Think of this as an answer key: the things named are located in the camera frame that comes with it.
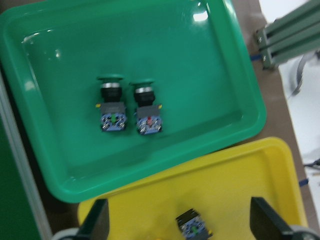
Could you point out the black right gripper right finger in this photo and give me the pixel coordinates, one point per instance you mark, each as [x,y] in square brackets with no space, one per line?
[265,223]

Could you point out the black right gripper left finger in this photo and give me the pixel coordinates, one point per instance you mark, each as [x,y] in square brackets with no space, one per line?
[96,225]

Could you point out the green push button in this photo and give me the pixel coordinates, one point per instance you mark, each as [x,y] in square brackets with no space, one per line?
[147,114]
[112,110]

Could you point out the yellow plastic tray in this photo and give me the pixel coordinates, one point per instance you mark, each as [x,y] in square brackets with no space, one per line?
[219,186]

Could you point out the green conveyor belt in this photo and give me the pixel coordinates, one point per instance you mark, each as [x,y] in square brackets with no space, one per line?
[22,214]

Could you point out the green plastic tray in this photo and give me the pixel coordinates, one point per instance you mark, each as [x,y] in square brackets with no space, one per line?
[193,50]

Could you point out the metal rod stand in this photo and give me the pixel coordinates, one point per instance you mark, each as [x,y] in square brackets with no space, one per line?
[314,58]

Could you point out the aluminium frame post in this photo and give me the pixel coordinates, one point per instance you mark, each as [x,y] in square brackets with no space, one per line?
[292,35]

